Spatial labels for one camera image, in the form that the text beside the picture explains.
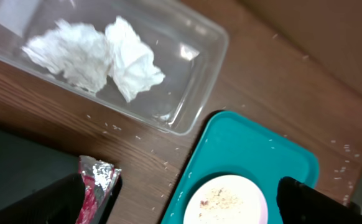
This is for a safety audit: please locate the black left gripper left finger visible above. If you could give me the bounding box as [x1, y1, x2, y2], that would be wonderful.
[0, 174, 85, 224]

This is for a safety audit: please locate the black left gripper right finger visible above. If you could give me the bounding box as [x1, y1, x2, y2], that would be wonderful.
[276, 177, 362, 224]

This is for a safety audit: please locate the red snack wrapper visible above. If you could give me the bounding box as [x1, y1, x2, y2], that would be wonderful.
[76, 156, 122, 224]

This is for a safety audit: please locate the white napkin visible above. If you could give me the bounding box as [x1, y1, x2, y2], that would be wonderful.
[105, 16, 165, 103]
[22, 19, 112, 94]

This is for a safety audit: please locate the black tray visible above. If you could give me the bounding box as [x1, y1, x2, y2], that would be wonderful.
[0, 130, 123, 224]

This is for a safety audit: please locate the teal plastic tray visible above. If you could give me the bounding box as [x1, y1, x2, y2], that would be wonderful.
[161, 111, 320, 224]

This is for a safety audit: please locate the clear plastic bin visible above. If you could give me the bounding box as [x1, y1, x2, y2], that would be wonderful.
[0, 0, 229, 135]

